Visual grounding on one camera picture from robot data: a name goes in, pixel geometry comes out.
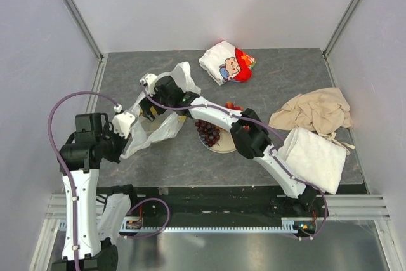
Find blue and cream plate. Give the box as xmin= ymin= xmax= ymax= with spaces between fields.
xmin=200 ymin=128 xmax=236 ymax=154

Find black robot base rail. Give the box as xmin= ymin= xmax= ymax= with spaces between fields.
xmin=96 ymin=185 xmax=329 ymax=220

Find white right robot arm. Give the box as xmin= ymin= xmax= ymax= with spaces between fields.
xmin=140 ymin=74 xmax=317 ymax=216

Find purple fake grapes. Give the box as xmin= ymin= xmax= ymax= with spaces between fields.
xmin=195 ymin=120 xmax=221 ymax=147

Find left aluminium floor rails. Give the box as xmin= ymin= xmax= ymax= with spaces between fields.
xmin=29 ymin=194 xmax=66 ymax=270

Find white folded towel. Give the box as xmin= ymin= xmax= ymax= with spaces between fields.
xmin=278 ymin=127 xmax=346 ymax=195

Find left aluminium frame post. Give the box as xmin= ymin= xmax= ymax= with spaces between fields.
xmin=63 ymin=0 xmax=104 ymax=62

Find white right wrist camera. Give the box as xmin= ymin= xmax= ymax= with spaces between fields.
xmin=140 ymin=73 xmax=158 ymax=96

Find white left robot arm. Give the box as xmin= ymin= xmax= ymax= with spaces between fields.
xmin=51 ymin=112 xmax=140 ymax=270

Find right aluminium frame post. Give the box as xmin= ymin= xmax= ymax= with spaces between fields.
xmin=322 ymin=0 xmax=362 ymax=60

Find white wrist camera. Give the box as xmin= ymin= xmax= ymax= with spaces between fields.
xmin=140 ymin=73 xmax=158 ymax=96
xmin=112 ymin=104 xmax=138 ymax=139

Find beige crumpled cloth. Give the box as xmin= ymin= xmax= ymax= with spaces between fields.
xmin=268 ymin=87 xmax=353 ymax=135

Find white red cartoon cloth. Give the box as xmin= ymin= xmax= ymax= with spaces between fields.
xmin=199 ymin=41 xmax=256 ymax=86

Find aluminium frame post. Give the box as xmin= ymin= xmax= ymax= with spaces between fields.
xmin=322 ymin=0 xmax=362 ymax=60
xmin=63 ymin=0 xmax=104 ymax=62

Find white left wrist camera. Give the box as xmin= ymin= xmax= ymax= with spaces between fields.
xmin=112 ymin=104 xmax=138 ymax=139

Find red fake strawberries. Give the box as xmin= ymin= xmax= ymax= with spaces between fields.
xmin=225 ymin=102 xmax=244 ymax=112

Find white slotted cable duct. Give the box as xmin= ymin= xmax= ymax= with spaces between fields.
xmin=120 ymin=213 xmax=297 ymax=235

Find aluminium floor rails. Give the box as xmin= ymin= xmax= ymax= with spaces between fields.
xmin=29 ymin=194 xmax=66 ymax=270
xmin=326 ymin=194 xmax=390 ymax=221

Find right aluminium floor rails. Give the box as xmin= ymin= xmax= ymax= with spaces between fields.
xmin=326 ymin=194 xmax=390 ymax=221

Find white printed plastic bag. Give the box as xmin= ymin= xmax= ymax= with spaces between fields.
xmin=121 ymin=62 xmax=201 ymax=159

